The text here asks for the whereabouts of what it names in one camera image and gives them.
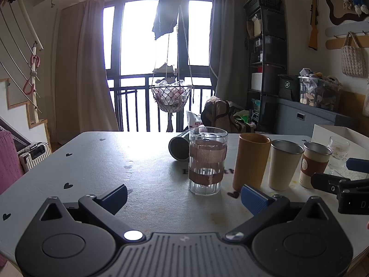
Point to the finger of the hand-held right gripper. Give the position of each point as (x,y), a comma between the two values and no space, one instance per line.
(357,165)
(325,181)

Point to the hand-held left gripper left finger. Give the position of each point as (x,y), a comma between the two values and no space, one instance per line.
(114,199)

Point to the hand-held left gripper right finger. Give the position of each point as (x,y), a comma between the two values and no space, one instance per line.
(254,202)

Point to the dark green cup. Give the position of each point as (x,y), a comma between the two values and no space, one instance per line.
(179,148)

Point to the steel cup with brown sleeve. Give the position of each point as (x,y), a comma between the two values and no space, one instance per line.
(312,164)

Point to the tall wooden cup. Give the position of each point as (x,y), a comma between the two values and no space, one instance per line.
(250,161)

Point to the cream metal cup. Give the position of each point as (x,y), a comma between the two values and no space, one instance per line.
(284,164)

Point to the glass cup with brown sleeve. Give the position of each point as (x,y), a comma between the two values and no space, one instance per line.
(207,161)

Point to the clear stemmed glass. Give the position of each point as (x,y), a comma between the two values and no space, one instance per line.
(338,153)

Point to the white paper box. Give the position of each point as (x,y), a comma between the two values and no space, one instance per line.
(323,134)

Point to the grey cabinet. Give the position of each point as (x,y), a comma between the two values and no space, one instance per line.
(305,119)

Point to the clear plastic storage box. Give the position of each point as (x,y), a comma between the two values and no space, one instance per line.
(318,93)

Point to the green bag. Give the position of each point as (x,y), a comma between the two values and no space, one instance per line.
(242,119)

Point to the white hard case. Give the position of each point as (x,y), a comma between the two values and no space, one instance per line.
(33,155)

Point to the brown backpack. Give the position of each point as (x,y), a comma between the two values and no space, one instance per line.
(216,114)

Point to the black balcony railing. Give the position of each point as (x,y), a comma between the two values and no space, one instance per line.
(129,101)

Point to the white plastic bag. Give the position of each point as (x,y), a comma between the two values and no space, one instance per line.
(193,119)

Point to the knitted cream bag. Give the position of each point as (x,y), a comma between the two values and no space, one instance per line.
(354,59)

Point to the pink cloth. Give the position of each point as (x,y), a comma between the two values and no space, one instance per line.
(8,161)

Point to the hanging net basket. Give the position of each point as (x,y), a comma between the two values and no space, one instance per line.
(171,96)

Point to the black shelf rack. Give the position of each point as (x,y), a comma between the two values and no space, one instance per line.
(269,63)

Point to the beige curtain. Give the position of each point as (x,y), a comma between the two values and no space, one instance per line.
(92,69)

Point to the hanging shoes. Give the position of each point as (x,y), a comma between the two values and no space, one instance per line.
(164,68)

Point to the pink hook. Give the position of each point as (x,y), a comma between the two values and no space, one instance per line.
(30,78)

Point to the toy rifle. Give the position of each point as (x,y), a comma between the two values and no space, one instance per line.
(314,20)

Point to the grey curtain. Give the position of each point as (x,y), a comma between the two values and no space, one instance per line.
(227,49)

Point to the dark hanging garment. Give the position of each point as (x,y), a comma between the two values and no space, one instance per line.
(167,8)

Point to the wall coat rack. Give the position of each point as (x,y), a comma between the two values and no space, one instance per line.
(334,36)

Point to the wooden wall decoration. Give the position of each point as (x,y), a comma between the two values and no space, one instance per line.
(343,3)

